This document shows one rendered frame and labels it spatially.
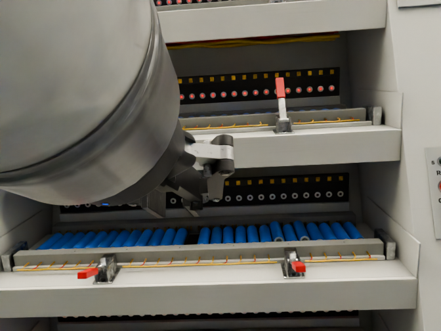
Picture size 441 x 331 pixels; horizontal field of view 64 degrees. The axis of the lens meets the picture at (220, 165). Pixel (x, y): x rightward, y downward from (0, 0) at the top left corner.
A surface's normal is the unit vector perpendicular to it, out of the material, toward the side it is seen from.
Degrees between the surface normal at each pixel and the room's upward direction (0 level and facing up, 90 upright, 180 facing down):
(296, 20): 111
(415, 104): 90
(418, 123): 90
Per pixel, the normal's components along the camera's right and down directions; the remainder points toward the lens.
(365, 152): -0.04, 0.23
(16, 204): 1.00, -0.05
